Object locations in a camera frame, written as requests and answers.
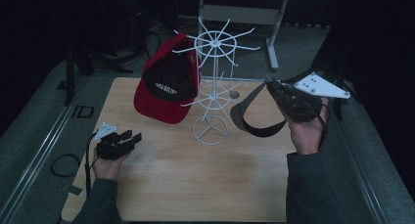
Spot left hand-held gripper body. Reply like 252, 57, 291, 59
94, 121, 131, 160

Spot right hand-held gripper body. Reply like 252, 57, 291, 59
277, 71, 351, 123

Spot red and black cap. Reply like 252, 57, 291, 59
133, 32, 201, 125

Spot grey sun visor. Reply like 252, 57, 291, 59
229, 79, 288, 139

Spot white wire display rack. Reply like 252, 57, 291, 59
171, 18, 261, 146

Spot person's left hand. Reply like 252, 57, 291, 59
92, 149, 131, 181

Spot person's right hand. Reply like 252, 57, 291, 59
286, 97, 329, 156

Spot grey tape piece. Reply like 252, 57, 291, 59
59, 184, 84, 197

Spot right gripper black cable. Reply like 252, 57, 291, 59
309, 101, 329, 151

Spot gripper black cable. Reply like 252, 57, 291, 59
84, 131, 100, 197
309, 101, 329, 151

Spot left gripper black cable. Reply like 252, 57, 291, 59
84, 131, 100, 197

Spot black rectangular bracket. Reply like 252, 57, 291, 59
70, 105, 95, 119

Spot black cable loop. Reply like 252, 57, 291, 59
50, 154, 81, 178

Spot metal floor rail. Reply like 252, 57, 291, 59
0, 75, 93, 224
326, 88, 390, 224

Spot grey metal desk frame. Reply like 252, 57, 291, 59
194, 0, 290, 71

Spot black floor cables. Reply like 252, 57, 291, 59
143, 30, 164, 79

